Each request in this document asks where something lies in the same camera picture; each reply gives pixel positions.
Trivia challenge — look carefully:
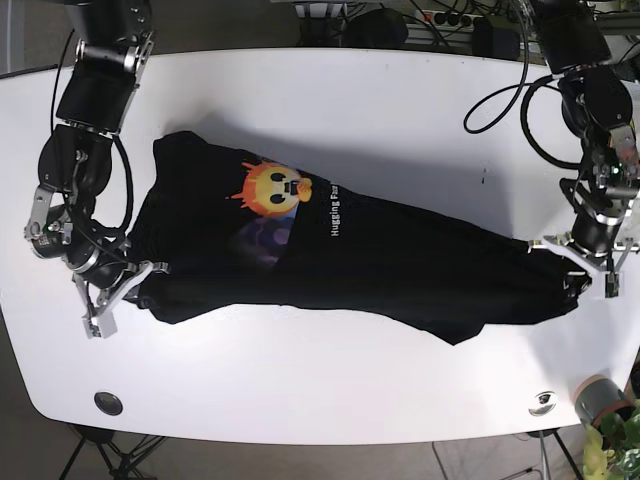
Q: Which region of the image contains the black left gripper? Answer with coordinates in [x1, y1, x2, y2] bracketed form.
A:
[528, 165, 639, 299]

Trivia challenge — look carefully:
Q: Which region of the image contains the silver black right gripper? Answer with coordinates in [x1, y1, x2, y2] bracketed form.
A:
[25, 195, 170, 339]

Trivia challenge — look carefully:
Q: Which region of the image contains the black T-shirt with emoji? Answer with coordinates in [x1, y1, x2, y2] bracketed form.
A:
[129, 131, 591, 345]

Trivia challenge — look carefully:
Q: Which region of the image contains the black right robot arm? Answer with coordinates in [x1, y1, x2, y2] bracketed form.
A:
[24, 1, 168, 339]

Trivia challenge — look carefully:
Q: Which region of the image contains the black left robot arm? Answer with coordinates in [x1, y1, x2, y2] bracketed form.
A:
[509, 1, 639, 298]

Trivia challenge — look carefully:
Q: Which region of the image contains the black table grommet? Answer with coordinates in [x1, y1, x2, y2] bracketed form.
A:
[93, 391, 124, 416]

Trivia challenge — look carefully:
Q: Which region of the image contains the silver table grommet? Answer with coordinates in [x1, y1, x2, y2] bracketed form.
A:
[527, 391, 558, 417]

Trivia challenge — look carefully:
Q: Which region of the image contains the potted green plant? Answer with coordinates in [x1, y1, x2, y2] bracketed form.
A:
[573, 375, 639, 479]

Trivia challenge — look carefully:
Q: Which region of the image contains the black tripod stand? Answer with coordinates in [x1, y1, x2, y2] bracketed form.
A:
[59, 424, 168, 480]

